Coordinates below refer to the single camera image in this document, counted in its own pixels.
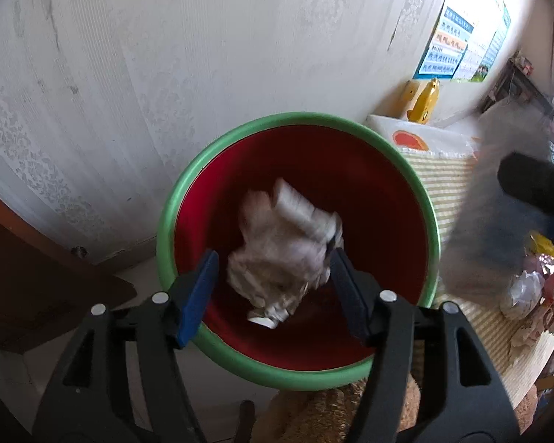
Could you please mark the checked beige table cloth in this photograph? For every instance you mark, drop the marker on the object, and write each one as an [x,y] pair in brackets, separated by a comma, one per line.
[443,184]

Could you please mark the dark wooden shelf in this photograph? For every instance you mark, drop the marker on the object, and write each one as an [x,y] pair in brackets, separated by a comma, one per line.
[517,83]

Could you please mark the brown wooden furniture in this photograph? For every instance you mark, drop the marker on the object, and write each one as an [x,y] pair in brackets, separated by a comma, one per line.
[27,286]

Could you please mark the white sack with red print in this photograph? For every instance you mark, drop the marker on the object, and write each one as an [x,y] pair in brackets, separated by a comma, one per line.
[443,140]

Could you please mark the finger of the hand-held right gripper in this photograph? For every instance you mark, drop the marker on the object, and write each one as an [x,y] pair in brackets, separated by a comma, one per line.
[535,189]

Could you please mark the blue wall poster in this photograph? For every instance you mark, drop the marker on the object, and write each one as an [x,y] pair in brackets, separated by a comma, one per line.
[448,41]

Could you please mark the brown plush blanket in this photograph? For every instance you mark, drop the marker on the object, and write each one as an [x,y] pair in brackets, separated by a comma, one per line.
[314,415]

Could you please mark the white tissue paper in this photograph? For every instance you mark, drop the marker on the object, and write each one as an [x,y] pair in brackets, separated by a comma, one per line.
[277,249]

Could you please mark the yellow wrapper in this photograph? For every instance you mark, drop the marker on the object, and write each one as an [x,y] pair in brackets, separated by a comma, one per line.
[544,244]

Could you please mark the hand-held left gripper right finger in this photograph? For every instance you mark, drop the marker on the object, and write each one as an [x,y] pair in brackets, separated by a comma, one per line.
[351,295]

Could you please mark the yellow plastic toy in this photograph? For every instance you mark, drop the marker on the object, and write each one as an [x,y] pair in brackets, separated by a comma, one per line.
[427,104]

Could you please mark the red bucket with green rim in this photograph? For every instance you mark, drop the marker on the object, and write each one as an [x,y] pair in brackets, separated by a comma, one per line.
[374,184]

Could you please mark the grey translucent plastic bag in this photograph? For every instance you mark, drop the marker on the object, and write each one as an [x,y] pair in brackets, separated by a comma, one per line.
[475,203]

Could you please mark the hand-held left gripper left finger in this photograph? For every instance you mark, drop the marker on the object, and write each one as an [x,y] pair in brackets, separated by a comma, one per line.
[198,290]

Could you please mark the crumpled clear plastic wrapper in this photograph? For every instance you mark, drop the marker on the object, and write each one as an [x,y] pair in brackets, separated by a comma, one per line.
[521,293]

